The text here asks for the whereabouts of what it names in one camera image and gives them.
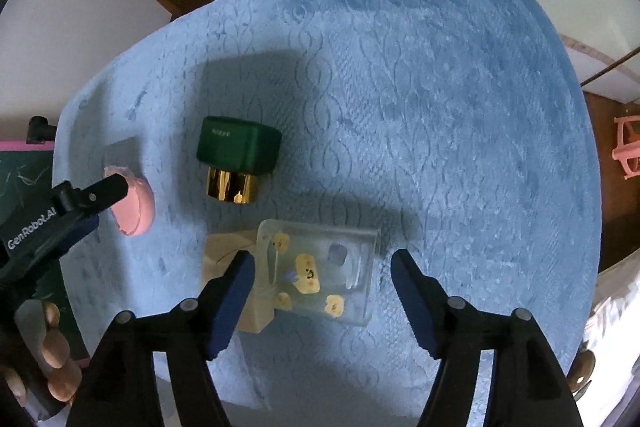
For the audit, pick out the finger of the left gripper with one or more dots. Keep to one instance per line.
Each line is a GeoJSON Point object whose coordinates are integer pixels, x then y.
{"type": "Point", "coordinates": [75, 236]}
{"type": "Point", "coordinates": [93, 199]}

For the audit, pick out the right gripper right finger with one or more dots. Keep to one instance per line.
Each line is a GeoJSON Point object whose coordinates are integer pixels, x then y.
{"type": "Point", "coordinates": [423, 300]}

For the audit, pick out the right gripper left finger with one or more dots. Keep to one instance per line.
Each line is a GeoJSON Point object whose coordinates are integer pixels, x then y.
{"type": "Point", "coordinates": [224, 300]}

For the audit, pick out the beige angular box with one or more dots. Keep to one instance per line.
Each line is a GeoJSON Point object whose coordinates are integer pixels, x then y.
{"type": "Point", "coordinates": [220, 249]}

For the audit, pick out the clear box yellow charms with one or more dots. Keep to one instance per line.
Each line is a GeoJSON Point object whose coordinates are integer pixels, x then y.
{"type": "Point", "coordinates": [319, 270]}

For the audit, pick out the green gold perfume bottle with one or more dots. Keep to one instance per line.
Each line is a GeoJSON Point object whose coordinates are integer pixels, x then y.
{"type": "Point", "coordinates": [237, 153]}

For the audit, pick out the person's hand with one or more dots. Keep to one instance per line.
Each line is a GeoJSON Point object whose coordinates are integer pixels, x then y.
{"type": "Point", "coordinates": [38, 322]}

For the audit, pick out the blue fluffy table cloth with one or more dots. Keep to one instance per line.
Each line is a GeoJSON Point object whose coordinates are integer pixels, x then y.
{"type": "Point", "coordinates": [456, 128]}

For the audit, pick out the pink plastic stool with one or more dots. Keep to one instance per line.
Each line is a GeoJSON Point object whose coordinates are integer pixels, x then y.
{"type": "Point", "coordinates": [627, 150]}

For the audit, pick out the white wardrobe sliding doors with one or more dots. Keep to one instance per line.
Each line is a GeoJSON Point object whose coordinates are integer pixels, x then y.
{"type": "Point", "coordinates": [601, 38]}

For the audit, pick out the green chalkboard pink frame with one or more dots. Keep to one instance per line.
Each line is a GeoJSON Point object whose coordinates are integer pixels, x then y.
{"type": "Point", "coordinates": [25, 173]}

